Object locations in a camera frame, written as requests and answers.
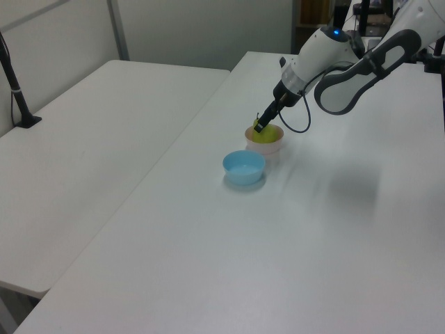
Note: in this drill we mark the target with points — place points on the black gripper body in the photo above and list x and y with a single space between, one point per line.
288 94

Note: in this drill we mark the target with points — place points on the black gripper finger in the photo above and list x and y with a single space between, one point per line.
266 118

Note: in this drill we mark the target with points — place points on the green yellow pear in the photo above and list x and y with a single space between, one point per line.
266 135

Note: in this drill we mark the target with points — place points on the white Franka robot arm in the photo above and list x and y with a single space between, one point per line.
314 52

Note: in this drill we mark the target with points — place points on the pink plastic bowl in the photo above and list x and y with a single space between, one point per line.
264 148

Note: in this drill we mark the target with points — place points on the blue plastic bowl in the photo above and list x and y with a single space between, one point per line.
243 170

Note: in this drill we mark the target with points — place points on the brown wooden shelf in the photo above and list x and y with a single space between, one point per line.
314 12

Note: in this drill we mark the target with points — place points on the flat black laptop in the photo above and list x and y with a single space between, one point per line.
374 31

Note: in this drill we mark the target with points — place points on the black monitor stand pole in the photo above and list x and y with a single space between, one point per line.
365 17

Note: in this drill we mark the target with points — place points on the black clamp stand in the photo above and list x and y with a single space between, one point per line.
434 62

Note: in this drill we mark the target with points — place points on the white side table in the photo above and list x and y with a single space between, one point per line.
87 146

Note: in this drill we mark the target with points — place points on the grey partition frame post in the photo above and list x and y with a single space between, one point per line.
118 31

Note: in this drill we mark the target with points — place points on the black camera stand pole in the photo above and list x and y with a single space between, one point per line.
15 92

